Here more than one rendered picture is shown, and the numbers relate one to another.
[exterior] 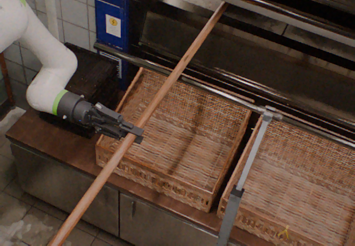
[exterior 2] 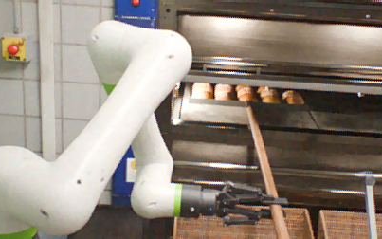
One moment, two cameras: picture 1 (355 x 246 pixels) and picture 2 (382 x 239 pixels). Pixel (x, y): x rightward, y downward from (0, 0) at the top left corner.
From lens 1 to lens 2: 1.05 m
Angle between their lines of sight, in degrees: 33
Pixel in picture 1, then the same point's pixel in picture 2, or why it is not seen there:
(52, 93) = (169, 187)
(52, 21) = not seen: hidden behind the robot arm
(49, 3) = not seen: hidden behind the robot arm
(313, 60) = (359, 140)
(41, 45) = (153, 128)
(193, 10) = (227, 126)
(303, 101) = (358, 191)
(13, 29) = (188, 58)
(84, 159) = not seen: outside the picture
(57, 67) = (161, 162)
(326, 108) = not seen: outside the picture
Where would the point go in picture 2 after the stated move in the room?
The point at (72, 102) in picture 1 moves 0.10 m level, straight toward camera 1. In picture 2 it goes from (197, 190) to (220, 204)
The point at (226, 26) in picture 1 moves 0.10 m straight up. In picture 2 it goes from (266, 132) to (269, 108)
